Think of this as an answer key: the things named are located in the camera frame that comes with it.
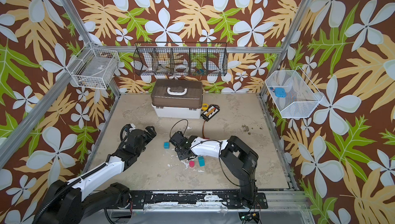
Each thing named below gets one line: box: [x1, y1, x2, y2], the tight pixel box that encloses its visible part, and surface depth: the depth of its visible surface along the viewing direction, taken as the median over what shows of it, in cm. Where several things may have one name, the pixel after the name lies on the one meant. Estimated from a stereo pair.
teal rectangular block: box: [198, 156, 206, 167], surface depth 88 cm
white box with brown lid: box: [151, 79, 204, 120], surface depth 97 cm
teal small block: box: [163, 141, 171, 150], surface depth 94 cm
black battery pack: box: [200, 104, 221, 122], surface depth 110 cm
